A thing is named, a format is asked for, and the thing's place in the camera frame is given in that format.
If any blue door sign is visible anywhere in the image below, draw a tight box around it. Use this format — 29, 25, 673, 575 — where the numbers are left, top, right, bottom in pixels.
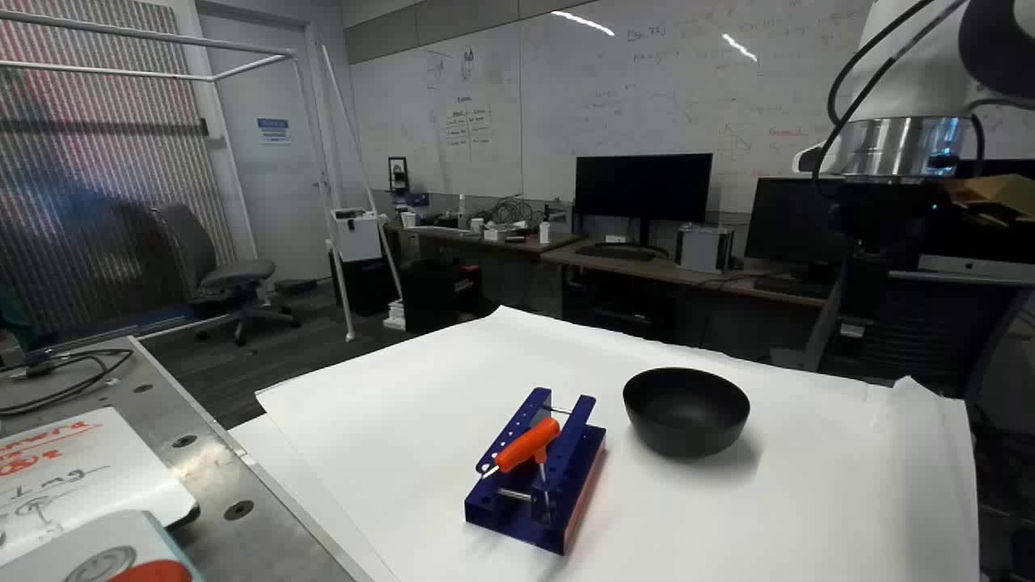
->
257, 113, 293, 145

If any grey mesh chair back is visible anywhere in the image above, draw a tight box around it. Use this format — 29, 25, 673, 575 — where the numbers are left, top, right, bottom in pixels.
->
965, 287, 1035, 439

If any red and white booklet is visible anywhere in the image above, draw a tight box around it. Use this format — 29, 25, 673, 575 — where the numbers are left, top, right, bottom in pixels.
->
0, 507, 203, 582

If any silver all-in-one computer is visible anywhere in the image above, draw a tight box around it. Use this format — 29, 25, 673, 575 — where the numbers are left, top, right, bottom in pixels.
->
860, 160, 1035, 287

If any handwritten white paper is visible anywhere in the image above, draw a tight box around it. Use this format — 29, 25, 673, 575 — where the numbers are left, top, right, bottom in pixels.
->
0, 405, 199, 565

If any black computer monitor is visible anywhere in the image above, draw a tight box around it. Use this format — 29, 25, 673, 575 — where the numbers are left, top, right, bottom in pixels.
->
741, 174, 867, 286
572, 153, 714, 248

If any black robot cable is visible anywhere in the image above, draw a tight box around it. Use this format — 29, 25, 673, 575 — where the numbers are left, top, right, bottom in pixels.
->
810, 0, 989, 182

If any grey office chair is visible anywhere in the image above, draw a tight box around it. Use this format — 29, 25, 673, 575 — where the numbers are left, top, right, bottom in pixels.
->
145, 200, 305, 348

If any black keyboard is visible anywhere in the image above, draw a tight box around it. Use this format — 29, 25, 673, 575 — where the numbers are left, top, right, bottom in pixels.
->
572, 239, 673, 265

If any wooden office desk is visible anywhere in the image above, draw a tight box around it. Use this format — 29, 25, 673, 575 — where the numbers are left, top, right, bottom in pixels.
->
384, 220, 839, 326

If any white computer box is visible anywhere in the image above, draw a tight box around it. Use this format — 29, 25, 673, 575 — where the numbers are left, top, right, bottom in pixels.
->
675, 220, 738, 276

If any silver hex key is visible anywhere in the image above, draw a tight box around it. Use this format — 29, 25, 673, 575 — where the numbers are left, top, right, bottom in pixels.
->
495, 450, 556, 510

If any white cabinet box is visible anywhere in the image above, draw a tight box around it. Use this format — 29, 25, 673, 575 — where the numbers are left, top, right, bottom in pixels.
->
328, 205, 392, 265

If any black bowl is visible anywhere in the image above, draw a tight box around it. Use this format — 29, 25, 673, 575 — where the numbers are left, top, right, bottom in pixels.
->
622, 367, 754, 462

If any black wall device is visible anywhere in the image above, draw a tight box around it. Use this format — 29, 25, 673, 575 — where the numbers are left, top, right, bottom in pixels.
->
384, 153, 415, 200

